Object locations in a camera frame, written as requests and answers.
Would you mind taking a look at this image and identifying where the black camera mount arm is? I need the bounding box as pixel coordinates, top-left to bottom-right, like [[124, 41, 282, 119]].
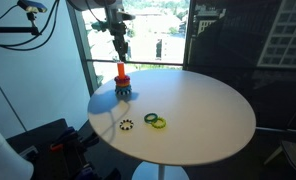
[[0, 12, 43, 36]]

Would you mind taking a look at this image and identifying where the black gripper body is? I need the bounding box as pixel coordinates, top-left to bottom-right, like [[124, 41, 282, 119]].
[[109, 21, 129, 46]]

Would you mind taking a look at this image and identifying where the black cart with clamps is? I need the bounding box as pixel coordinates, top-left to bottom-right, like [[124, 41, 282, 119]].
[[6, 118, 122, 180]]

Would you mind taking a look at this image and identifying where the red ring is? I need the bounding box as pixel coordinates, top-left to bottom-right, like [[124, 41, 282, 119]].
[[113, 75, 131, 84]]

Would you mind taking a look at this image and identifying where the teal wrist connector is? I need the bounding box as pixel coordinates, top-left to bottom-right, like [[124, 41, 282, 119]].
[[91, 20, 110, 33]]

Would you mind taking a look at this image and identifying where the yellow green ring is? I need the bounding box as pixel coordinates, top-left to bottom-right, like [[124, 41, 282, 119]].
[[150, 117, 167, 130]]

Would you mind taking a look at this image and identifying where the teal blue ring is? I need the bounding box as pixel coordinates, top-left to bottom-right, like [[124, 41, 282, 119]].
[[114, 85, 133, 93]]

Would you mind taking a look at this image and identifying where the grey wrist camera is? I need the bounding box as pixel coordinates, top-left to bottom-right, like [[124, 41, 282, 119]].
[[117, 10, 137, 22]]

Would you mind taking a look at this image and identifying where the dark window rail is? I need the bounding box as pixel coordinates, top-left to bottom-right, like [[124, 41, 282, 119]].
[[86, 58, 184, 67]]

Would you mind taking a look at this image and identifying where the black white ring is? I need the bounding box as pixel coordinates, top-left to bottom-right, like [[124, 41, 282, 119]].
[[119, 118, 135, 131]]

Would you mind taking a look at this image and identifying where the dark green ring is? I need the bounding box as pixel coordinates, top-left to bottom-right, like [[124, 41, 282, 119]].
[[143, 112, 159, 124]]

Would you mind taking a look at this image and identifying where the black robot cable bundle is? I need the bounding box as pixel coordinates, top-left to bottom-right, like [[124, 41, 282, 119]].
[[0, 0, 61, 52]]

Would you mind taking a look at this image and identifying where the white rounded object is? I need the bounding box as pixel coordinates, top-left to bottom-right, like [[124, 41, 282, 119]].
[[0, 117, 35, 180]]

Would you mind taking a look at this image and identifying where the orange ring toss post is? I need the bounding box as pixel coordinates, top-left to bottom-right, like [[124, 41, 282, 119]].
[[114, 61, 133, 97]]

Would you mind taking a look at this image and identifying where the camera on stand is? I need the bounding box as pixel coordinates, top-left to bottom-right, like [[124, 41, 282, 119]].
[[17, 0, 48, 14]]

